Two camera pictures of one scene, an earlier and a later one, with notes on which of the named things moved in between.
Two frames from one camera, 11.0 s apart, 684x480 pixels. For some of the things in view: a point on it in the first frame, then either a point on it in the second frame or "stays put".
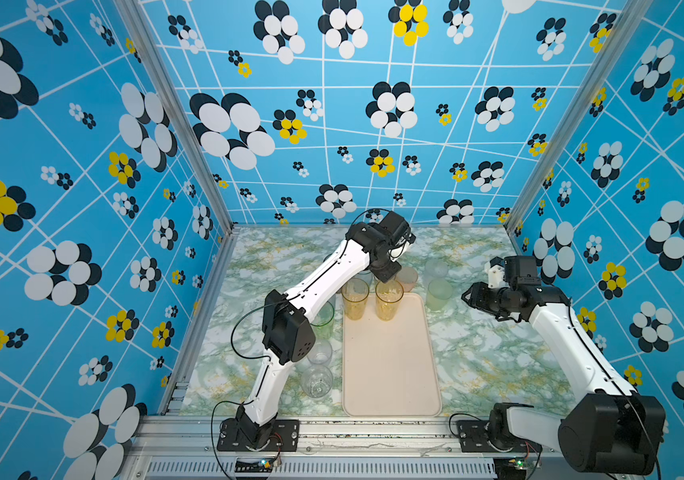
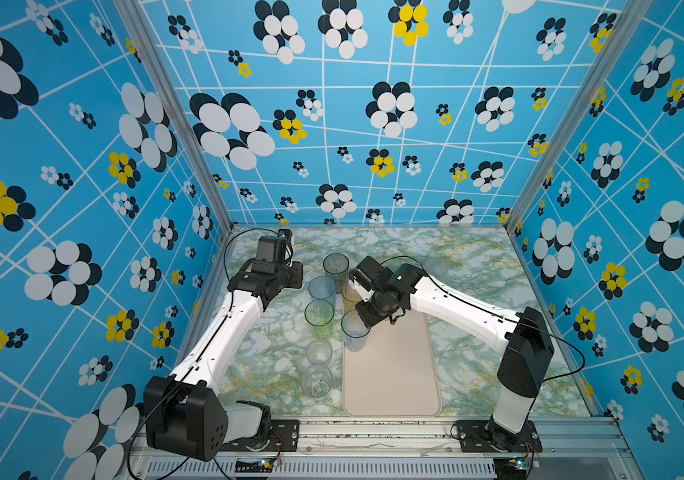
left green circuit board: x=254 y=465 stays put
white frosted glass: x=435 y=268 stays put
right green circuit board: x=510 y=468 stays put
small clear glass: x=321 y=352 stays put
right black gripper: x=478 y=292 → x=369 y=320
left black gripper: x=387 y=275 → x=296 y=281
